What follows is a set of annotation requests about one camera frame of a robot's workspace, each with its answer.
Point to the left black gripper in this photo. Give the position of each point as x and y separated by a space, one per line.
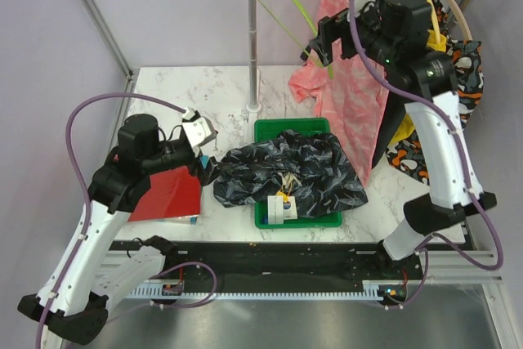
200 167

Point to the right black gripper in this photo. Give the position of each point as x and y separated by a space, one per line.
329 33

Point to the green hanger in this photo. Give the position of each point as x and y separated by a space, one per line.
305 15

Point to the white blue price tag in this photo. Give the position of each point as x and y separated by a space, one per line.
281 208

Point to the dark patterned shorts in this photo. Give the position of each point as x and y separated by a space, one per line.
314 170

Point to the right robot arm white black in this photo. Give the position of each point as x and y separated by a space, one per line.
390 37

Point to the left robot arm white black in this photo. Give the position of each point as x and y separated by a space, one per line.
75 304

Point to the yellow shorts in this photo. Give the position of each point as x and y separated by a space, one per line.
406 127

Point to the camouflage patterned shorts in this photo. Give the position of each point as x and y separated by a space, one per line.
406 155

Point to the red folder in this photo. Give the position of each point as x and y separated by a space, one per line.
153 202

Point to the pink dress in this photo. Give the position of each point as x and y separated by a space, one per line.
353 102

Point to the green plastic tray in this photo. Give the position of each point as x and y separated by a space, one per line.
266 129

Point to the dark navy garment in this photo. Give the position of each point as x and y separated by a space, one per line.
392 115

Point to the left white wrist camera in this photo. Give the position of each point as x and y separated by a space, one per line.
198 129

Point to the aluminium frame post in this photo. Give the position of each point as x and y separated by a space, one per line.
108 38

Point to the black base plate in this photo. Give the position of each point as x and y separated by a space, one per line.
263 268

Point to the white cable duct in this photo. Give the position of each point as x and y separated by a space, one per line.
156 291

